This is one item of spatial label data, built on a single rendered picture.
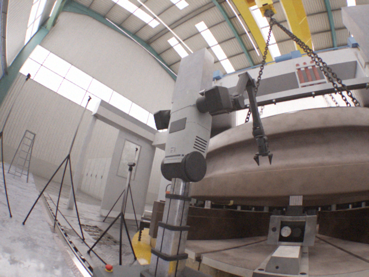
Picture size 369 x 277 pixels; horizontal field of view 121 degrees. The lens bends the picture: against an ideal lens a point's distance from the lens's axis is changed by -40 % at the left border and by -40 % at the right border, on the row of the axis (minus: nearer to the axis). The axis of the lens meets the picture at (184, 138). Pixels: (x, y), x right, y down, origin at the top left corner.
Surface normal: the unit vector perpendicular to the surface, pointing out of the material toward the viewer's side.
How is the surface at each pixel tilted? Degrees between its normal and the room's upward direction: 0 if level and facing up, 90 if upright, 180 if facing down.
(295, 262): 90
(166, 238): 90
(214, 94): 120
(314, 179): 90
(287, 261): 90
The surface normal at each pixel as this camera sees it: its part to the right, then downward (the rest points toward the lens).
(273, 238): -0.62, -0.37
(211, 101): -0.69, 0.16
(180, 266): 0.69, -0.16
